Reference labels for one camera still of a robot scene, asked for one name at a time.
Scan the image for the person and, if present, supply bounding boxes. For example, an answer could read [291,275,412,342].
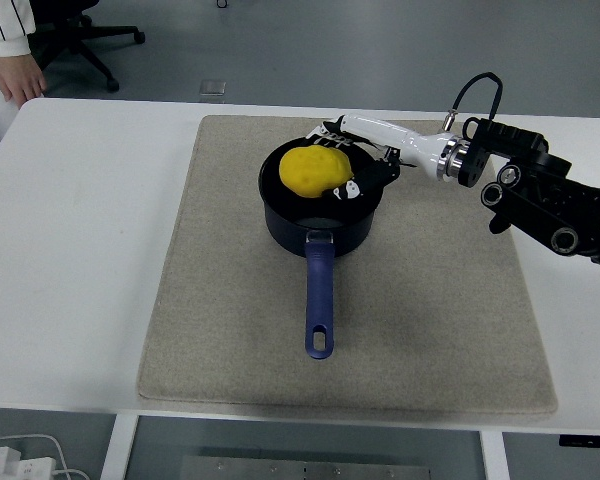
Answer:
[0,0,37,161]

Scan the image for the black table control panel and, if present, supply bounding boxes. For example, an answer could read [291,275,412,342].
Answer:
[558,434,600,448]

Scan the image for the grey metal plate with screws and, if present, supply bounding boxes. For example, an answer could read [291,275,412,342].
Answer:
[179,455,430,480]

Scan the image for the black office chair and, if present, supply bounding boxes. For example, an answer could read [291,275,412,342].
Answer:
[27,0,146,94]

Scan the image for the person's hand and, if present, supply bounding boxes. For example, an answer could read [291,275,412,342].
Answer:
[0,52,47,109]

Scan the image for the white power strip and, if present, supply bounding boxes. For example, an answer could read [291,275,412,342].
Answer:
[0,446,56,480]

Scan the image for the white table leg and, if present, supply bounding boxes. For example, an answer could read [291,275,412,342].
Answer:
[479,429,511,480]
[99,414,139,480]

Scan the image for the beige fabric mat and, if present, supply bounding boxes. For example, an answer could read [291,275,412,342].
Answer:
[136,114,560,415]

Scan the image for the yellow potato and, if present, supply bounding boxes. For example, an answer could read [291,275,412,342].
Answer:
[278,145,355,200]

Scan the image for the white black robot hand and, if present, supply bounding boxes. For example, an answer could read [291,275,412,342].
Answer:
[304,114,454,202]

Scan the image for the dark blue pot with handle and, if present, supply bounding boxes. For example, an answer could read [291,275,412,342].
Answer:
[257,135,385,360]

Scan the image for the white cable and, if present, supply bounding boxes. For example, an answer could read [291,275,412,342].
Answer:
[0,433,89,480]

